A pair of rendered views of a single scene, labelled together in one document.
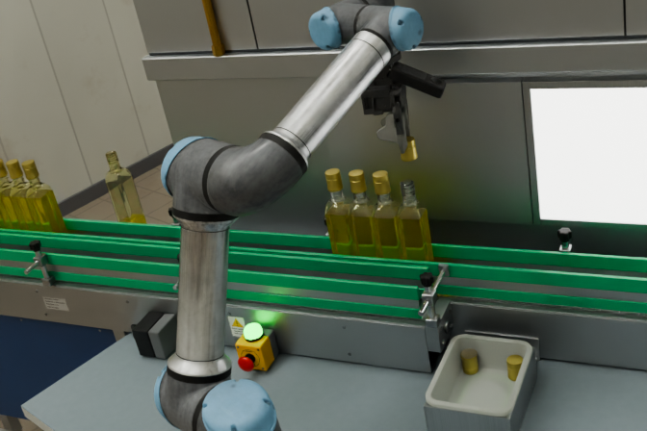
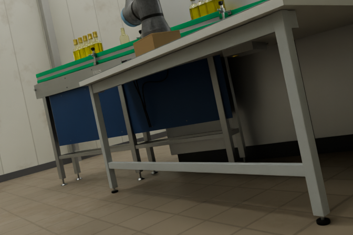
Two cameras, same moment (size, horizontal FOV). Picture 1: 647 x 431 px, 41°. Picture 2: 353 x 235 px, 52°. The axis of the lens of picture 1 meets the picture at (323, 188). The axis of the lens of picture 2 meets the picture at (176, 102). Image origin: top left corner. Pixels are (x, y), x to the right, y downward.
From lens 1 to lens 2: 1.62 m
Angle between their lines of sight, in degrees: 26
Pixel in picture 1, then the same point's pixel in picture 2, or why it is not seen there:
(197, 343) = not seen: outside the picture
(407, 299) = (215, 18)
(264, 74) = not seen: outside the picture
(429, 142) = not seen: outside the picture
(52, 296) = (96, 70)
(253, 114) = not seen: outside the picture
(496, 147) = not seen: outside the picture
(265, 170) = not seen: outside the picture
